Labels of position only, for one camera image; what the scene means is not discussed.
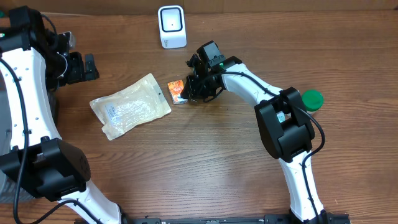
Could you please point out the small teal tissue pack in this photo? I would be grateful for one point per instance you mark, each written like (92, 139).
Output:
(281, 117)

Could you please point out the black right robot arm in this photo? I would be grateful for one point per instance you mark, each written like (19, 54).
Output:
(285, 127)

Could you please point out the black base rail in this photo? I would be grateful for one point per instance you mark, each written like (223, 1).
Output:
(328, 218)

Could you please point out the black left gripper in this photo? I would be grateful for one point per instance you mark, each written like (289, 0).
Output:
(79, 73)

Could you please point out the white barcode scanner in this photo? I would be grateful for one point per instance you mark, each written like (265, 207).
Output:
(172, 27)

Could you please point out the brown cardboard backboard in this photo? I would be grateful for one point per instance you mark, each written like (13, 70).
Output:
(130, 7)

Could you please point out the dark grey mesh basket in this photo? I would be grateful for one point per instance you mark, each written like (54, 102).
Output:
(8, 186)

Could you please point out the green lid white jar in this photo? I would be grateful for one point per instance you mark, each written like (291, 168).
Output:
(313, 100)

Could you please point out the orange snack packet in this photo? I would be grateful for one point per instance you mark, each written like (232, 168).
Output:
(175, 88)

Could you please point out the beige glossy plastic package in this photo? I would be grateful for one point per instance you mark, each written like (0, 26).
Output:
(137, 104)

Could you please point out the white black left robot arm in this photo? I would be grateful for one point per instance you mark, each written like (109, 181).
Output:
(35, 61)

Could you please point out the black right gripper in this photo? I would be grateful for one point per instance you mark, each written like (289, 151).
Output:
(196, 91)

